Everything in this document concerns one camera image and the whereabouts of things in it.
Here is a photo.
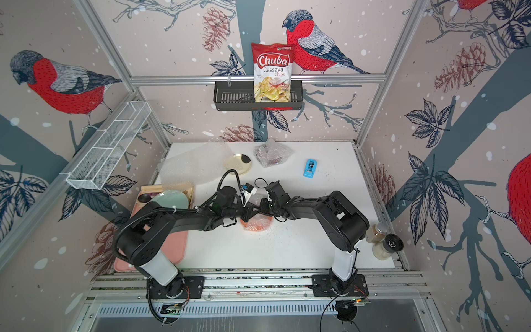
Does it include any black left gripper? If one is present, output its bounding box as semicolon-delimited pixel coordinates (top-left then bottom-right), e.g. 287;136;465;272
223;201;261;224

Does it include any clear bubble wrap sheet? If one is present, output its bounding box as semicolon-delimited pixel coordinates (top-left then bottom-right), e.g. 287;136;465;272
254;139;295;168
239;193;273;232

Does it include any blue tape dispenser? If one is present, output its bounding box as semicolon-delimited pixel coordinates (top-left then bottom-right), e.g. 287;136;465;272
303;159;317;178

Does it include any orange plastic plate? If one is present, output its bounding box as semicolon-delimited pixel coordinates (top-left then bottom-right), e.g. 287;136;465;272
240;214;273;232

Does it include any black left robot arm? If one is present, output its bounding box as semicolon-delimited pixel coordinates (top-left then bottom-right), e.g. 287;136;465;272
111;170;256;286

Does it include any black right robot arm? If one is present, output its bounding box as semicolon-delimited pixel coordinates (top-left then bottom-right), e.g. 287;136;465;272
260;181;370;282

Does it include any stack of bubble wrap sheets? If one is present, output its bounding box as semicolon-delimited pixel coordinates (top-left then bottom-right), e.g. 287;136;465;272
159;142;233;187

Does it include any cream plate with dark spot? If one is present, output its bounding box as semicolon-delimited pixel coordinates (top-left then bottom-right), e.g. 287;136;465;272
223;154;253;175

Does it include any mint green floral plate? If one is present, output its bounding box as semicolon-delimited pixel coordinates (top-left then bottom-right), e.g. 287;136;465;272
150;190;189;209

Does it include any pink plastic tray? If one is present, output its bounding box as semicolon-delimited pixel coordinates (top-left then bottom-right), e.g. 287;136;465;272
113;185;195;273

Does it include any brown spice jar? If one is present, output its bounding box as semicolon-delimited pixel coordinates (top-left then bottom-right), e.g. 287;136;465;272
365;223;389;244

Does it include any black lid spice jar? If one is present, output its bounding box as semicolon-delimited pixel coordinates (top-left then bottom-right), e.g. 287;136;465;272
372;234;404;261

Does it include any Chuba cassava chips bag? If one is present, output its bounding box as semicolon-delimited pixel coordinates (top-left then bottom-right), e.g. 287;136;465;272
251;43;295;104

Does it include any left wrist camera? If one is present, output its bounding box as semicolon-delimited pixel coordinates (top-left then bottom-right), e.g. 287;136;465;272
241;183;257;206

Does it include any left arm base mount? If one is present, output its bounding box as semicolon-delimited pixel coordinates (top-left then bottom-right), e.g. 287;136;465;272
147;275;205;300

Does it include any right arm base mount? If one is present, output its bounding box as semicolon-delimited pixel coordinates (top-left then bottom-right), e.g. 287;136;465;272
308;273;369;297

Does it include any black wire wall basket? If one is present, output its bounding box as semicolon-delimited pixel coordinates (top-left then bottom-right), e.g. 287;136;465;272
213;80;304;111

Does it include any white wire mesh shelf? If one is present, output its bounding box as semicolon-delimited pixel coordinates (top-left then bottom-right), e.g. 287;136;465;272
66;101;152;190

